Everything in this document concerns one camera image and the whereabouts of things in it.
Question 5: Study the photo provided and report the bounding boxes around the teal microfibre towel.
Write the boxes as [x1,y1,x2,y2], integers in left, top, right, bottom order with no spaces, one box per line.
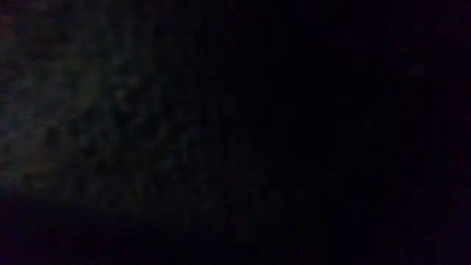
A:
[0,0,471,265]

